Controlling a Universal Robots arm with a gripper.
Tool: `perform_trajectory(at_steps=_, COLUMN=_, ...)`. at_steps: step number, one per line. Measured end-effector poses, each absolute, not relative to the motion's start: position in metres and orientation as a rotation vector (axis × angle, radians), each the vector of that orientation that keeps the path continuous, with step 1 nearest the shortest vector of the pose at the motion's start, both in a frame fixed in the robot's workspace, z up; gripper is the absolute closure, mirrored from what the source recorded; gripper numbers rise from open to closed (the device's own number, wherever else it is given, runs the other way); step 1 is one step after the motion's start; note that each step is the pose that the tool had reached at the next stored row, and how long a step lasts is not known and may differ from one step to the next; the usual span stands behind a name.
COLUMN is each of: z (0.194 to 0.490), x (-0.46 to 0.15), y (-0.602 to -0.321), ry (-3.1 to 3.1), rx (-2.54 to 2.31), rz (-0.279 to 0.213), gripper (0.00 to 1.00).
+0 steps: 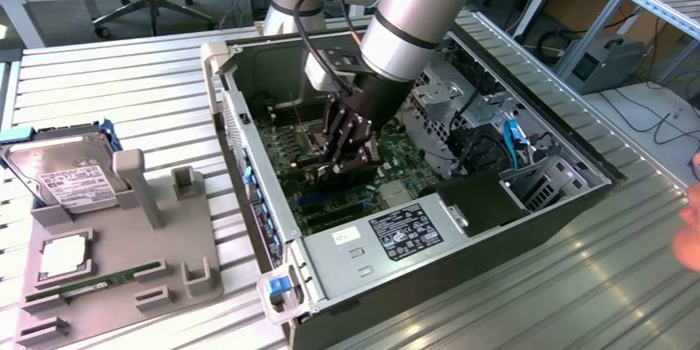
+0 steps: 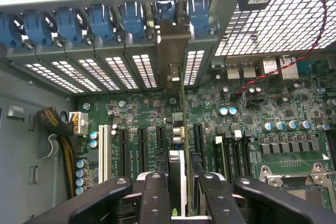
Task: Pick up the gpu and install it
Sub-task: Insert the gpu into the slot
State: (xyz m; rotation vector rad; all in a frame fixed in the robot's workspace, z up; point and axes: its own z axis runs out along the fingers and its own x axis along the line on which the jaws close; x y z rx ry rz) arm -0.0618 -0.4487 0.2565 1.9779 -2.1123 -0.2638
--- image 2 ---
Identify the white expansion slot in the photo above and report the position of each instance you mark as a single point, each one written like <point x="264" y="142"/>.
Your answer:
<point x="103" y="153"/>

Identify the black RAM slot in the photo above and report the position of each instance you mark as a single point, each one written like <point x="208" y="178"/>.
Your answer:
<point x="248" y="155"/>
<point x="239" y="155"/>
<point x="230" y="153"/>
<point x="216" y="155"/>

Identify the short black expansion slot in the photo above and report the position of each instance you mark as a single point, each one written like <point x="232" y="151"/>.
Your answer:
<point x="161" y="138"/>

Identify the open black PC case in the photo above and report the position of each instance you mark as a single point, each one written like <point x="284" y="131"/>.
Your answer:
<point x="26" y="129"/>

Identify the perforated metal slot cover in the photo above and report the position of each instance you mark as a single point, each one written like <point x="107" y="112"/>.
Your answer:
<point x="122" y="72"/>
<point x="193" y="68"/>
<point x="101" y="73"/>
<point x="76" y="75"/>
<point x="50" y="78"/>
<point x="144" y="70"/>

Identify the green Dell motherboard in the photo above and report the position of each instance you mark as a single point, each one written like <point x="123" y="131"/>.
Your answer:
<point x="236" y="108"/>

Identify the white power connector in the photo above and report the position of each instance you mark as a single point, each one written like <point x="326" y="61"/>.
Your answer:
<point x="78" y="121"/>

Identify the long black expansion slot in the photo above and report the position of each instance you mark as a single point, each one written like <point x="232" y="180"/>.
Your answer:
<point x="142" y="150"/>
<point x="123" y="150"/>
<point x="198" y="140"/>

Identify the CPU socket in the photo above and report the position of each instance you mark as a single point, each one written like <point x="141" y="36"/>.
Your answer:
<point x="288" y="179"/>

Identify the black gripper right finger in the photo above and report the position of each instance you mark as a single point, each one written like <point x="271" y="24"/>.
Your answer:
<point x="223" y="203"/>

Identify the opened blue slot clip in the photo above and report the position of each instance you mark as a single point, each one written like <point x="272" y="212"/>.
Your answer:
<point x="165" y="9"/>

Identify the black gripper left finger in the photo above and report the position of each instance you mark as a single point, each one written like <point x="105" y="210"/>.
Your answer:
<point x="155" y="203"/>

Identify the metal port block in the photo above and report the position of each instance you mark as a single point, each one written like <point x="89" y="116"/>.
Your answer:
<point x="270" y="66"/>

